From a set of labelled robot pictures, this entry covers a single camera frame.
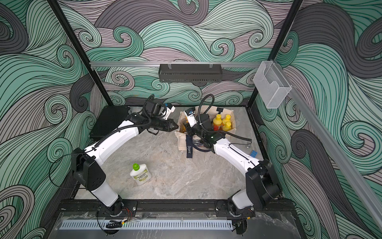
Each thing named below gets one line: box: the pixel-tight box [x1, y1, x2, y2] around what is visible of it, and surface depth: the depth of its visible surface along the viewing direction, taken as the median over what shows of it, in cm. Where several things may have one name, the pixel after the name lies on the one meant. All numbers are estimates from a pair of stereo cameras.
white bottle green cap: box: [129, 162, 152, 186], surface depth 75 cm
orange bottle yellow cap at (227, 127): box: [222, 121, 232, 132], surface depth 82 cm
